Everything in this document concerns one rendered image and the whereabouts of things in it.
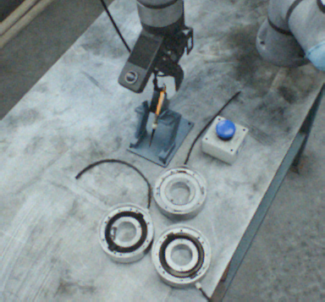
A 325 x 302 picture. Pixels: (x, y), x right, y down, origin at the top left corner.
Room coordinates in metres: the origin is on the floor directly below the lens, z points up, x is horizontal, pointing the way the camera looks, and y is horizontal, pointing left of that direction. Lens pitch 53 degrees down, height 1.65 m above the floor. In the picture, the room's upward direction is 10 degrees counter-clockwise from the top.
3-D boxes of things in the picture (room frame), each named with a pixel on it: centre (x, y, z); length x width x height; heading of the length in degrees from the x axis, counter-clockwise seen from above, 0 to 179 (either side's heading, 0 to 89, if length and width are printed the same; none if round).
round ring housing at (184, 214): (0.41, -0.05, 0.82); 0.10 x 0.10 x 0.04
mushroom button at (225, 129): (0.51, -0.16, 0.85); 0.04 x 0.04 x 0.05
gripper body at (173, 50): (0.60, -0.06, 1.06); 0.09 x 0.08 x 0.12; 140
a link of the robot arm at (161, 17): (0.59, -0.06, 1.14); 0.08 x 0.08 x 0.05
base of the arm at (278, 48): (0.76, -0.38, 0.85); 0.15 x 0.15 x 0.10
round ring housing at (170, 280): (0.28, -0.03, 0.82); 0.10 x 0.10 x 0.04
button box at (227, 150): (0.51, -0.17, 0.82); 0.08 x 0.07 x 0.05; 139
